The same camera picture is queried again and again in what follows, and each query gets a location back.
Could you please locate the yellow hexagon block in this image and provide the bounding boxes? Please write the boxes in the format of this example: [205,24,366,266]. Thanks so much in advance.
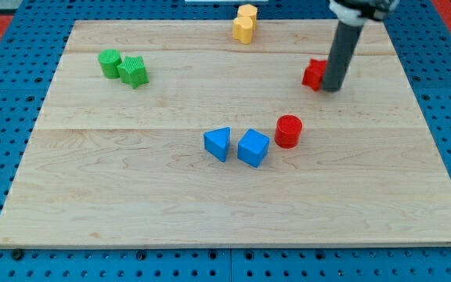
[236,4,258,25]

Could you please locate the blue cube block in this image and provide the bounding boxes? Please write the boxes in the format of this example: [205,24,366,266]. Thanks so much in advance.
[237,128,270,168]

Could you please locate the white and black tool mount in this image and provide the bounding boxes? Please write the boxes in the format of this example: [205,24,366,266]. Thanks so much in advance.
[328,0,400,27]

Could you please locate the green cylinder block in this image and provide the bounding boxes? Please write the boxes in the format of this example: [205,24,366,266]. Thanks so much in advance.
[98,49,122,79]

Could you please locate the green star block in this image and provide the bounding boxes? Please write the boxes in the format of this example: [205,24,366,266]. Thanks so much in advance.
[117,56,149,89]

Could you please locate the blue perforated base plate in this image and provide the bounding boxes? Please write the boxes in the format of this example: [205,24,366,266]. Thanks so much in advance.
[0,0,451,281]

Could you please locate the wooden board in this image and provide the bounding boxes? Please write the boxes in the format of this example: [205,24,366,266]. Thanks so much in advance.
[0,20,451,249]

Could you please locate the red cylinder block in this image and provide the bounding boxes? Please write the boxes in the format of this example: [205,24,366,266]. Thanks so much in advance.
[274,114,303,149]

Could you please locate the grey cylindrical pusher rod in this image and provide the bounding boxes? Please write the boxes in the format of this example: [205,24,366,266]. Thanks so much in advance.
[321,21,363,92]

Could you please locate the blue triangle block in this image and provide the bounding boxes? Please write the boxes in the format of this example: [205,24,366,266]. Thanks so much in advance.
[204,127,231,162]

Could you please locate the yellow heart block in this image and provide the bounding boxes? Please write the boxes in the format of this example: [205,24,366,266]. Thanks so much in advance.
[233,16,254,45]

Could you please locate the red star block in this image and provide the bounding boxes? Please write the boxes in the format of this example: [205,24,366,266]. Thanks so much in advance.
[301,59,327,92]

